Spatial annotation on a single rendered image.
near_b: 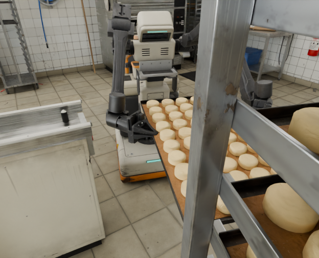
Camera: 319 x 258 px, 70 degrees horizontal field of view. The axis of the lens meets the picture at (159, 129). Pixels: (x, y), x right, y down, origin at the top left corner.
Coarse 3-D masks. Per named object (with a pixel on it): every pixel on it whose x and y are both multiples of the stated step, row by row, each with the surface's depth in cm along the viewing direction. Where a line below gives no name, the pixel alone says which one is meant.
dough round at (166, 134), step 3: (165, 129) 75; (168, 129) 75; (162, 132) 73; (165, 132) 73; (168, 132) 73; (171, 132) 73; (174, 132) 73; (162, 135) 72; (165, 135) 72; (168, 135) 72; (171, 135) 72; (174, 135) 72; (162, 138) 72; (165, 138) 71; (168, 138) 71; (171, 138) 71; (174, 138) 73
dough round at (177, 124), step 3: (174, 120) 79; (177, 120) 79; (180, 120) 79; (183, 120) 79; (174, 123) 78; (177, 123) 78; (180, 123) 78; (183, 123) 78; (186, 123) 78; (174, 126) 78; (177, 126) 77; (180, 126) 77; (183, 126) 77; (186, 126) 78; (177, 129) 77
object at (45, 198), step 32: (0, 128) 113; (32, 128) 113; (0, 160) 94; (32, 160) 100; (64, 160) 106; (0, 192) 100; (32, 192) 107; (64, 192) 115; (96, 192) 124; (0, 224) 107; (32, 224) 115; (64, 224) 124; (96, 224) 135; (0, 256) 116; (32, 256) 125; (64, 256) 140
